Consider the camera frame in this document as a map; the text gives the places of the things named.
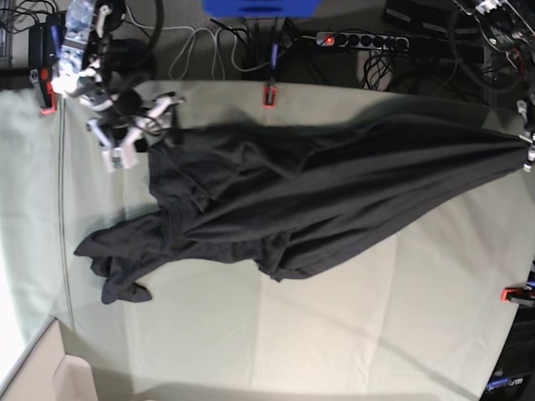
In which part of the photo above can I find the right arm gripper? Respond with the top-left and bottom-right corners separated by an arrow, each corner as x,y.
85,89 -> 185,173

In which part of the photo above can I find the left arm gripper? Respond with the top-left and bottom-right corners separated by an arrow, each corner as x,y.
517,99 -> 534,172

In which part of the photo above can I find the black t-shirt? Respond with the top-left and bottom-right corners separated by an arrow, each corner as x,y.
74,113 -> 529,304

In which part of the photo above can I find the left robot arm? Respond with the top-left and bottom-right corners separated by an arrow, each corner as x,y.
447,1 -> 534,173

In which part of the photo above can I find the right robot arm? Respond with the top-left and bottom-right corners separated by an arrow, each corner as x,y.
52,1 -> 183,172

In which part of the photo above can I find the left black orange clamp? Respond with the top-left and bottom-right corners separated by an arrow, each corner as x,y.
28,11 -> 66,114

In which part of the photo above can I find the black orange clamp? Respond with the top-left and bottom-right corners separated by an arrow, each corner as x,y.
262,42 -> 278,108
28,11 -> 66,114
501,271 -> 534,307

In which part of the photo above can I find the blue plastic box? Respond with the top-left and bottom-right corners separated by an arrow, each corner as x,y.
202,0 -> 320,18

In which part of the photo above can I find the middle black orange clamp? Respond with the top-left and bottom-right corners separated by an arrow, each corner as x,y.
262,42 -> 278,108

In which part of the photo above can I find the right black orange clamp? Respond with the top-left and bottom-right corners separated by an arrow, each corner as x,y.
501,271 -> 534,307

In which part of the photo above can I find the light green table cloth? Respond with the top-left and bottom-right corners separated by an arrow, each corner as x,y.
1,90 -> 534,400

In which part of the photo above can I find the black power strip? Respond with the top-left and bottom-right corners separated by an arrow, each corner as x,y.
314,32 -> 410,53

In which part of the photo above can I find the beige cardboard box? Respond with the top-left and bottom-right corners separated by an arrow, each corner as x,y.
1,318 -> 98,401

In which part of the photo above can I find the white cable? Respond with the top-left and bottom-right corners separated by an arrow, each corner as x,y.
120,0 -> 272,81

